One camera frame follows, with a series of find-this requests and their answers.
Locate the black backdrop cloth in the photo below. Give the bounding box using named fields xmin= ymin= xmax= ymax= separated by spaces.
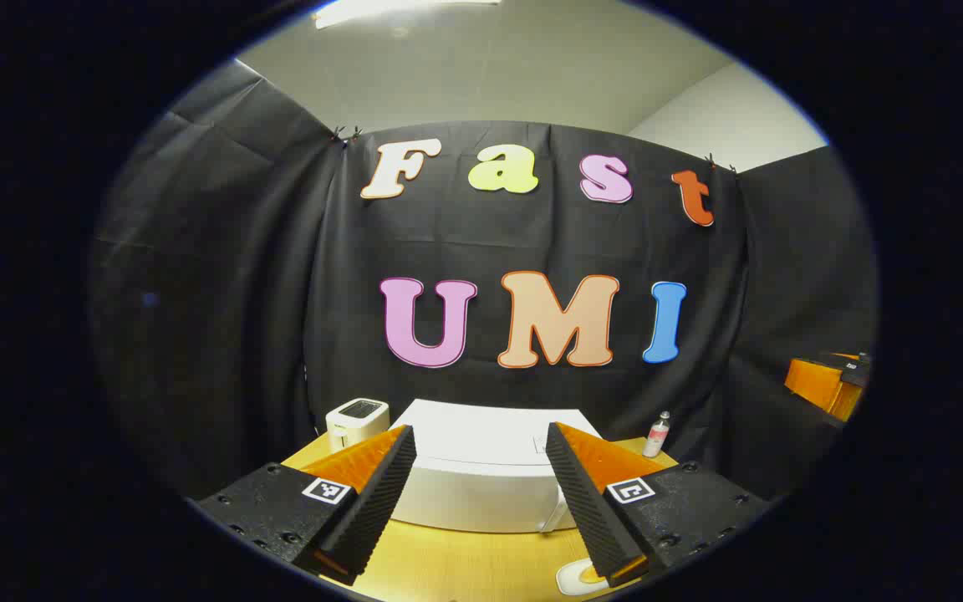
xmin=89 ymin=60 xmax=879 ymax=503

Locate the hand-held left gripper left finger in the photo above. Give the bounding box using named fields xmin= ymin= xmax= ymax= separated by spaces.
xmin=197 ymin=425 xmax=417 ymax=586

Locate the white toaster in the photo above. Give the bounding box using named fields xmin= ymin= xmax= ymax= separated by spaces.
xmin=325 ymin=399 xmax=390 ymax=452

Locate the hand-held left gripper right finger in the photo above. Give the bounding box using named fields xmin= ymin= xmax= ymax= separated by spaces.
xmin=545 ymin=422 xmax=771 ymax=588

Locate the ceiling light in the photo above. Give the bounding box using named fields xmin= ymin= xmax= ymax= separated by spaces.
xmin=313 ymin=0 xmax=503 ymax=30

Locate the white microwave oven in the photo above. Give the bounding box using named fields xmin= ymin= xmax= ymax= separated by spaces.
xmin=390 ymin=399 xmax=608 ymax=534

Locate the clear bottle with pink label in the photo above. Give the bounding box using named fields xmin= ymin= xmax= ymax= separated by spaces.
xmin=643 ymin=411 xmax=671 ymax=459

